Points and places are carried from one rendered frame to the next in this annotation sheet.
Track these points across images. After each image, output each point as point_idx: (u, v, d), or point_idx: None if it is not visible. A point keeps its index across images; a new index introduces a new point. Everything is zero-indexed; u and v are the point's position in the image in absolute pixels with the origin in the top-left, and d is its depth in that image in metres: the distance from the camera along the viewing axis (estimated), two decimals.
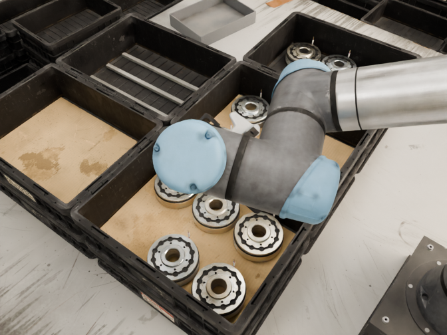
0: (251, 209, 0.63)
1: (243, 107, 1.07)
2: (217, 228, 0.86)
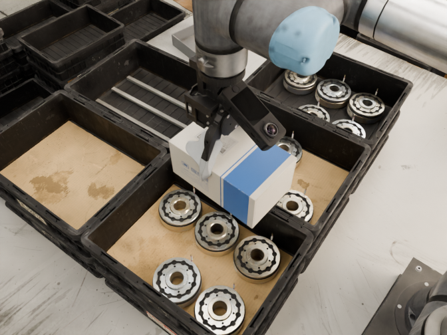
0: (263, 139, 0.61)
1: None
2: (217, 251, 0.91)
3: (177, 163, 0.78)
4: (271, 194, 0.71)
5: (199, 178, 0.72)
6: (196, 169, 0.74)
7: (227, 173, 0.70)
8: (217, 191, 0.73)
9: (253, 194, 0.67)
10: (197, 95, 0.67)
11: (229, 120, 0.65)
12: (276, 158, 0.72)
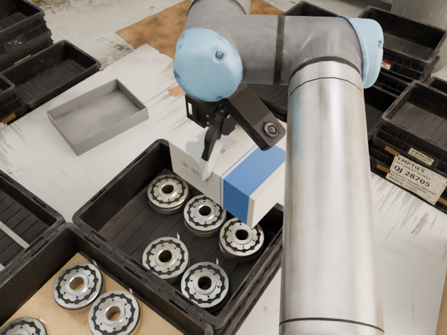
0: (263, 139, 0.61)
1: (66, 284, 0.86)
2: None
3: (177, 163, 0.78)
4: (271, 194, 0.71)
5: (199, 178, 0.72)
6: (196, 169, 0.74)
7: (227, 173, 0.70)
8: (217, 191, 0.73)
9: (253, 194, 0.67)
10: None
11: (229, 120, 0.65)
12: (276, 158, 0.72)
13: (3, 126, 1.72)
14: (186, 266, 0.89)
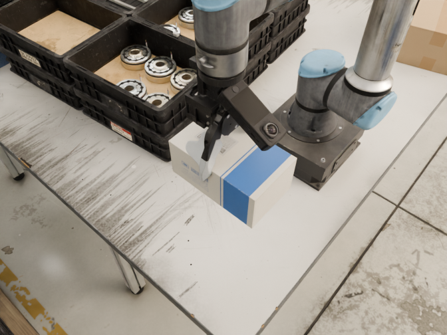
0: (263, 139, 0.61)
1: (186, 12, 1.52)
2: (159, 77, 1.30)
3: (177, 163, 0.78)
4: (271, 194, 0.71)
5: (199, 178, 0.72)
6: (196, 169, 0.74)
7: (227, 173, 0.70)
8: (217, 191, 0.73)
9: (253, 194, 0.67)
10: (197, 95, 0.67)
11: (229, 120, 0.65)
12: (276, 158, 0.72)
13: None
14: None
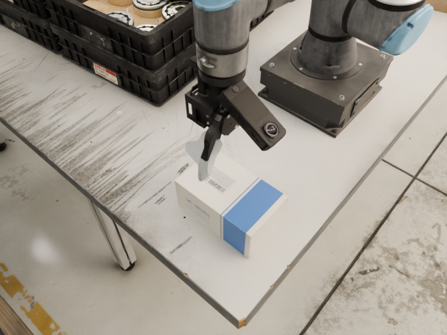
0: (263, 139, 0.61)
1: None
2: (149, 10, 1.12)
3: (181, 199, 0.87)
4: (265, 229, 0.81)
5: (199, 178, 0.71)
6: (199, 206, 0.83)
7: (226, 211, 0.79)
8: (218, 225, 0.83)
9: (249, 231, 0.76)
10: (197, 95, 0.67)
11: (229, 120, 0.65)
12: (270, 197, 0.81)
13: None
14: None
